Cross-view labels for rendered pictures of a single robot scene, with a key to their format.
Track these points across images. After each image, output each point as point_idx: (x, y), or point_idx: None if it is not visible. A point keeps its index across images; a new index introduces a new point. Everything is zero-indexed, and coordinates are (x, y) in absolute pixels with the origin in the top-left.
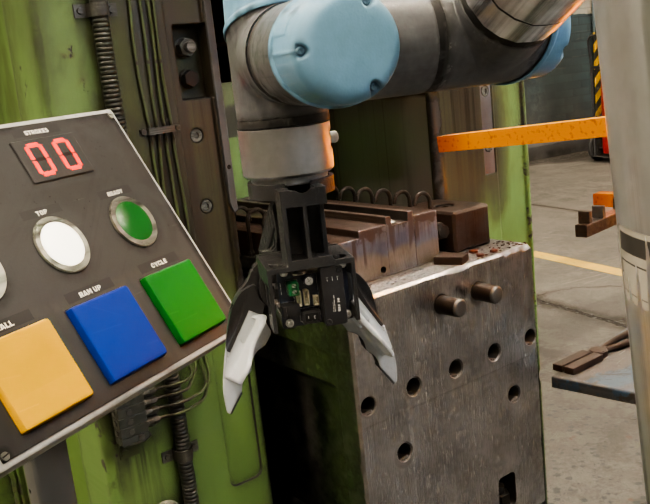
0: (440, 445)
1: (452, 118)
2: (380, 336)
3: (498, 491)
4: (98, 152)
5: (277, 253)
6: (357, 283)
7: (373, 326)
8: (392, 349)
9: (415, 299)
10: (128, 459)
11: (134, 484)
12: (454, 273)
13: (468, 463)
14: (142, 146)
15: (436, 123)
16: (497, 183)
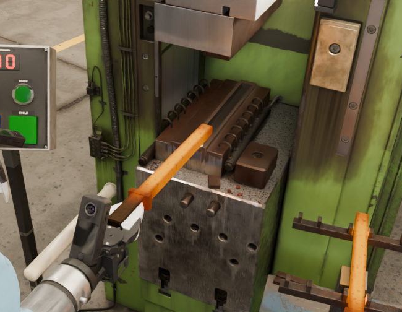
0: (180, 249)
1: (315, 111)
2: None
3: (214, 291)
4: (27, 64)
5: None
6: None
7: None
8: (4, 192)
9: (173, 186)
10: (100, 160)
11: (101, 169)
12: (200, 189)
13: (196, 268)
14: (118, 52)
15: (300, 108)
16: (346, 163)
